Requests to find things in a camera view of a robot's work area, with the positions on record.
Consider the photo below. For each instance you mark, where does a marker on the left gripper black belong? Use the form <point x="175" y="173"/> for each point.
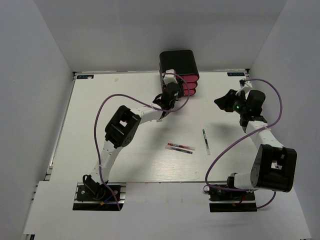
<point x="180" y="94"/>

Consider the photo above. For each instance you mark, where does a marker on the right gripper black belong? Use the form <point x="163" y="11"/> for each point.
<point x="223" y="102"/>

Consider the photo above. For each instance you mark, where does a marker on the pink drawer with black knob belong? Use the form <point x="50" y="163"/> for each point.
<point x="188" y="78"/>

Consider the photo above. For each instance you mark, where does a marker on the green pen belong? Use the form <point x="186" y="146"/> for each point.
<point x="206" y="142"/>

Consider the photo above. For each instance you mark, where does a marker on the red pen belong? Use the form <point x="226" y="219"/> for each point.
<point x="181" y="146"/>

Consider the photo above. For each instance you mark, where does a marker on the purple pen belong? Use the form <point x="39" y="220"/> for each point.
<point x="178" y="149"/>

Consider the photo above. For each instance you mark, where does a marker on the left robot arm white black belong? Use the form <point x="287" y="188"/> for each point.
<point x="121" y="129"/>

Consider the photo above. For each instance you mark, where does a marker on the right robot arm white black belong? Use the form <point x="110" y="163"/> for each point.
<point x="274" y="165"/>

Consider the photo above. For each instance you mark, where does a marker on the right corner logo sticker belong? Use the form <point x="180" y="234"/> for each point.
<point x="236" y="74"/>

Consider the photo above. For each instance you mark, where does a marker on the corner logo sticker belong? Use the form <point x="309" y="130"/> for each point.
<point x="85" y="77"/>
<point x="236" y="74"/>

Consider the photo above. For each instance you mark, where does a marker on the black drawer cabinet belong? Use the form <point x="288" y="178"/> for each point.
<point x="182" y="61"/>

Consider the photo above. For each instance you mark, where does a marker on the left corner logo sticker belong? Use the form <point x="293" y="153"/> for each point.
<point x="85" y="77"/>

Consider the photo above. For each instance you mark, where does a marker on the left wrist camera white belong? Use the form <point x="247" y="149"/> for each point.
<point x="169" y="76"/>

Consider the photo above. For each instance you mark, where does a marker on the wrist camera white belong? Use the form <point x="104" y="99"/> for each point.
<point x="169" y="76"/>
<point x="245" y="86"/>

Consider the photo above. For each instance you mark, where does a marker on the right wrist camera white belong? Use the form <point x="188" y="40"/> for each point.
<point x="245" y="86"/>

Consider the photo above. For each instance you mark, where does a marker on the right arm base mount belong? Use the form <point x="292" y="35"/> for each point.
<point x="221" y="201"/>

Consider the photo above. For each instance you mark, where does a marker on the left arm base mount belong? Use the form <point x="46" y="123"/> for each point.
<point x="85" y="200"/>

